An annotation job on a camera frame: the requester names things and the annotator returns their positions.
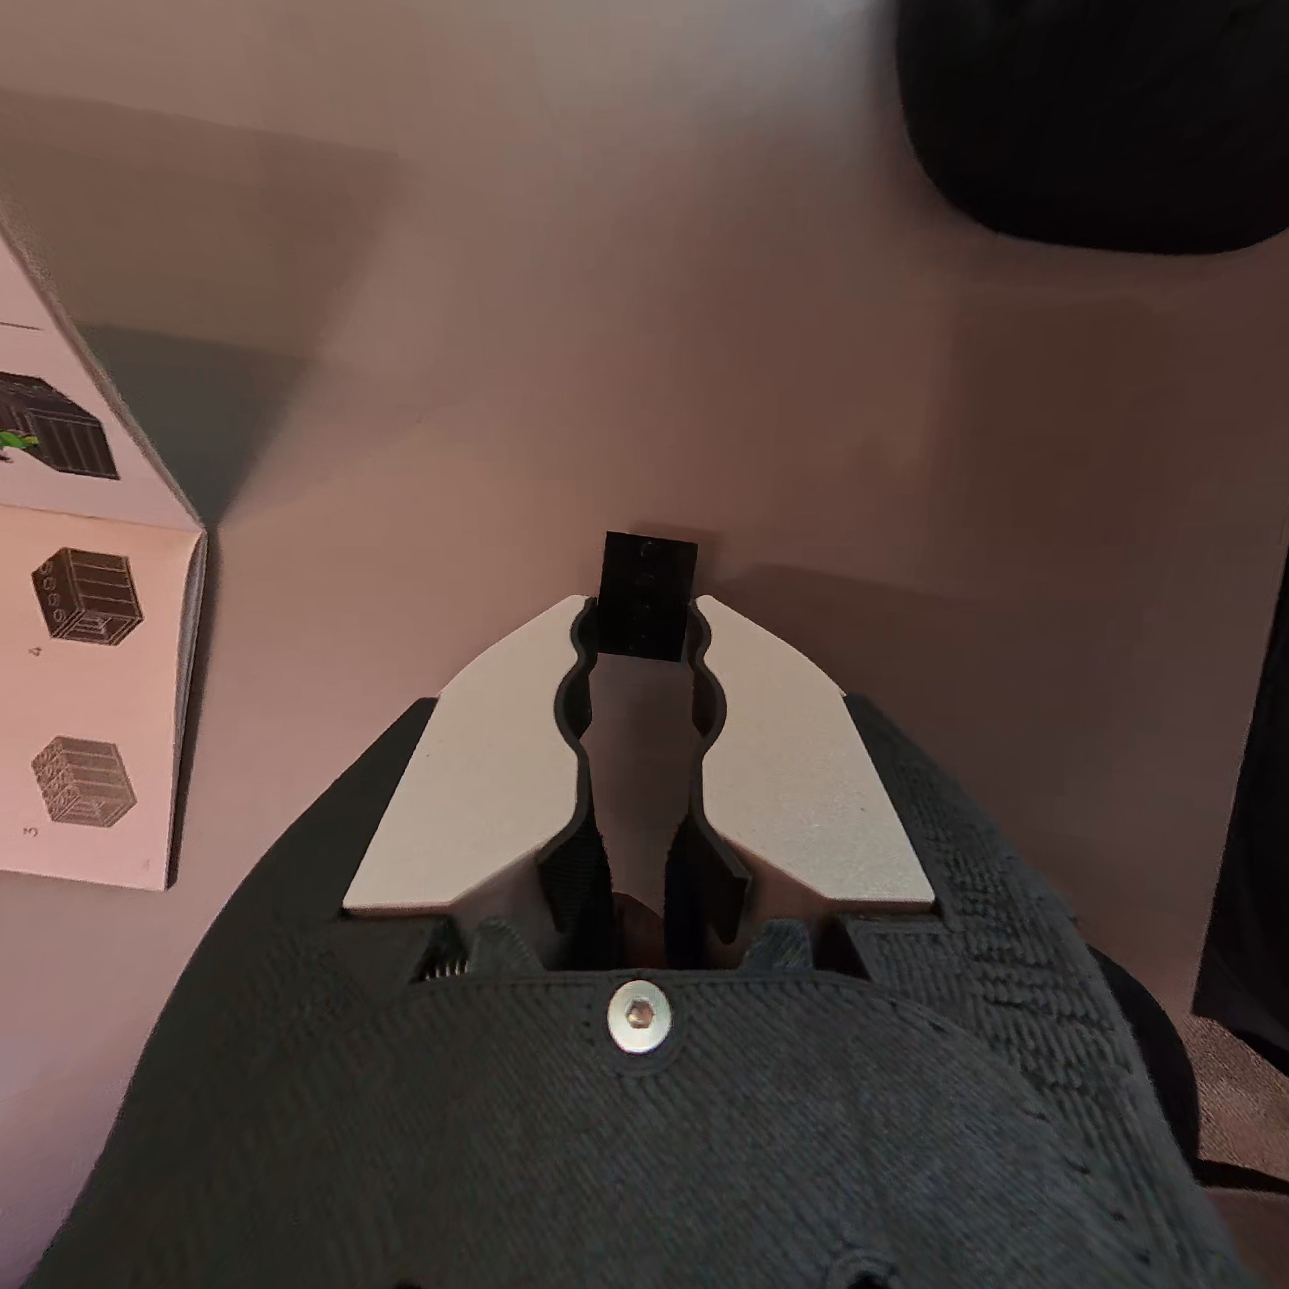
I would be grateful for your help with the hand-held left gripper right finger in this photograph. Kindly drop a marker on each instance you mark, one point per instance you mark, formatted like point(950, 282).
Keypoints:
point(813, 805)

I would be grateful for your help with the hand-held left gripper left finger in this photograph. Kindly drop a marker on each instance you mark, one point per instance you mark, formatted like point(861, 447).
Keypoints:
point(467, 805)

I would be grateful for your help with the white instruction booklet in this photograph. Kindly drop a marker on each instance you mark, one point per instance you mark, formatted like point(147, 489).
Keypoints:
point(81, 665)

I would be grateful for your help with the grey desk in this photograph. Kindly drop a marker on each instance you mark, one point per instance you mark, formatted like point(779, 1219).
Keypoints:
point(702, 342)

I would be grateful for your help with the person's dark clothing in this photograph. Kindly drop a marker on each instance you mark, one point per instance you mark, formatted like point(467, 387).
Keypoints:
point(1251, 867)

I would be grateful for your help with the black mesh cushion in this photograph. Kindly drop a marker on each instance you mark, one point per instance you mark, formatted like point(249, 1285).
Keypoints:
point(1110, 111)

